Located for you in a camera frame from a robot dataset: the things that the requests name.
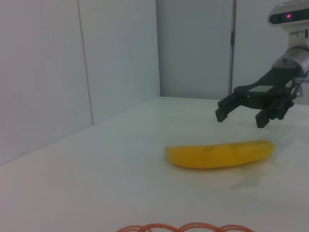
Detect blue cable on right wrist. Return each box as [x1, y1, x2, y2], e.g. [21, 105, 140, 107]
[294, 72, 309, 85]

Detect white robot head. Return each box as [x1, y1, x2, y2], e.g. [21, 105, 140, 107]
[267, 1, 309, 49]

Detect yellow banana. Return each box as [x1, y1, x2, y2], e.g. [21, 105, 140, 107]
[164, 139, 276, 169]

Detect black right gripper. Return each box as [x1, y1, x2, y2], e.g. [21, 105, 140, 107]
[214, 65, 302, 129]

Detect orange wire basket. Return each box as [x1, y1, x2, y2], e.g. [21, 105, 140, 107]
[115, 222, 255, 232]

